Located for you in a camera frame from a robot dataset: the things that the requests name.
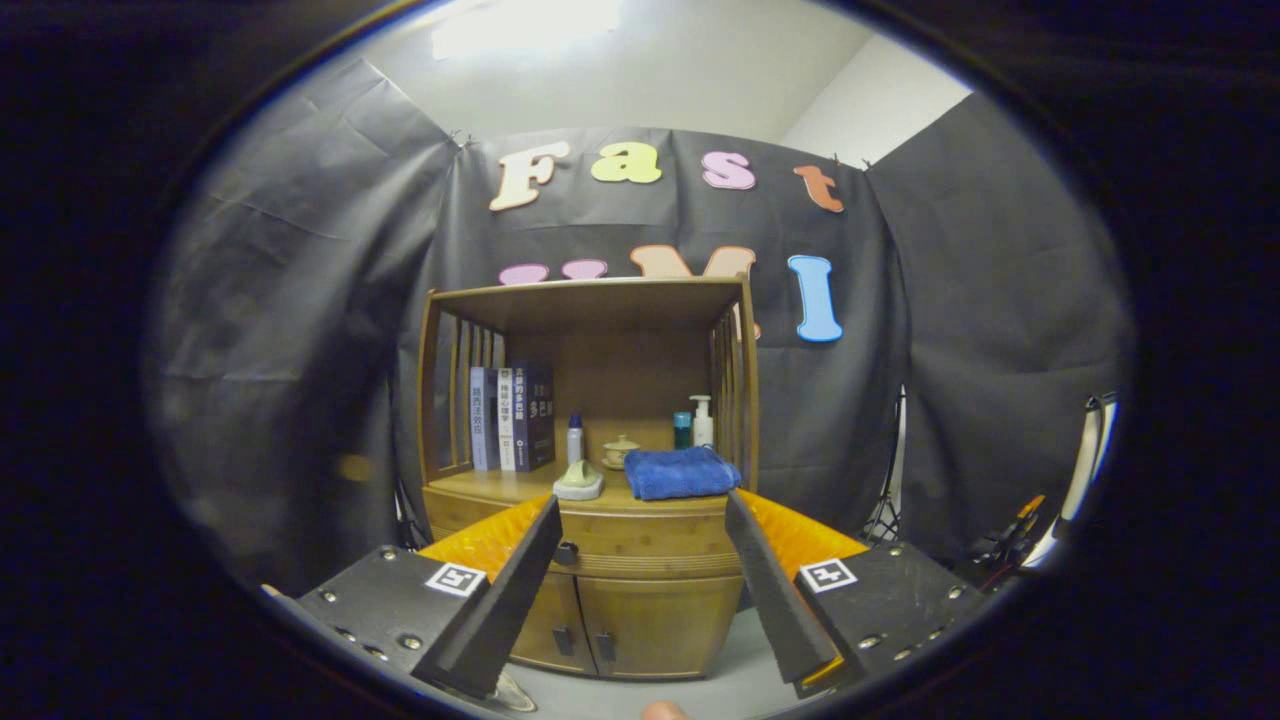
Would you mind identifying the black tripod stand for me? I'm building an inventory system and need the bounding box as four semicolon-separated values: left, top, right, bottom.
862;385;909;546

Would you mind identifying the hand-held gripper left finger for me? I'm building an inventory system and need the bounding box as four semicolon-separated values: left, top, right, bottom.
295;493;564;701

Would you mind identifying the white shoe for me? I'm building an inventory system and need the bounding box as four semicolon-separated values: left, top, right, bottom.
490;668;538;713

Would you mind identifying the pale green scrub brush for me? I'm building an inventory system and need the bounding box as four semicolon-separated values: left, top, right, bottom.
553;460;605;501

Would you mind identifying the dark tool with orange tip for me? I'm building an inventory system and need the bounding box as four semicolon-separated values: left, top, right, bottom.
965;495;1049;586

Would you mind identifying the light blue book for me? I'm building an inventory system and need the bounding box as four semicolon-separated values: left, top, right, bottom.
469;366;501;472

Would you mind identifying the white curved object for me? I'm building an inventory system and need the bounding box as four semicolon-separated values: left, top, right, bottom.
1045;392;1119;541

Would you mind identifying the white book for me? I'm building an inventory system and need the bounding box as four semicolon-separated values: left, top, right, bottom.
496;366;518;472

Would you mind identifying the wooden cabinet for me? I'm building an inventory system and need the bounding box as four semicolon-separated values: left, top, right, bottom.
415;275;761;681

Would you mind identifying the blue folded towel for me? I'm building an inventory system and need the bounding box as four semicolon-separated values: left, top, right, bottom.
624;446;743;502

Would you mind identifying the wooden drawer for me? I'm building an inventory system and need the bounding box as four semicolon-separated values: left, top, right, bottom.
425;490;746;581

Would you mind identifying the wooden countertop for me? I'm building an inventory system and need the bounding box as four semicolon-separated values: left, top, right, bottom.
422;465;743;519

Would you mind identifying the dark blue book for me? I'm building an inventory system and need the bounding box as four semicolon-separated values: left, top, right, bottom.
511;361;557;471

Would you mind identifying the black backdrop cloth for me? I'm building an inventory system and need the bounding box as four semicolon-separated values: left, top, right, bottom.
145;55;1136;601

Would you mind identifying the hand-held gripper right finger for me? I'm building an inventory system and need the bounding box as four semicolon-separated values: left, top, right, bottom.
724;488;986;698

